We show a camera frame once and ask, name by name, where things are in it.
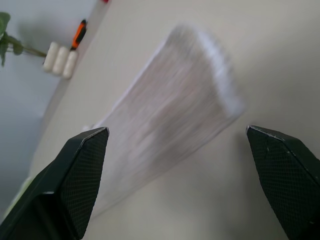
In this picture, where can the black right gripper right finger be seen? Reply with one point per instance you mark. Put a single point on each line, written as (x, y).
(287, 180)

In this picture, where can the cream ribbed vase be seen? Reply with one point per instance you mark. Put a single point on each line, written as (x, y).
(60, 61)

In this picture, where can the pale pink striped towel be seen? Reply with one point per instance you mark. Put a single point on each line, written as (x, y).
(172, 110)

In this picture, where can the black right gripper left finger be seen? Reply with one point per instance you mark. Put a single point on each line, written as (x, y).
(62, 185)

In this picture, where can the orange and black utility knife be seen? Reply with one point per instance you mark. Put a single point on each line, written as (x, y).
(79, 35)

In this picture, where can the small red object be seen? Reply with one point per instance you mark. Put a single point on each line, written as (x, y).
(105, 1)

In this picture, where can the green artificial plant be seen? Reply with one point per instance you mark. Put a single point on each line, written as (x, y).
(12, 43)

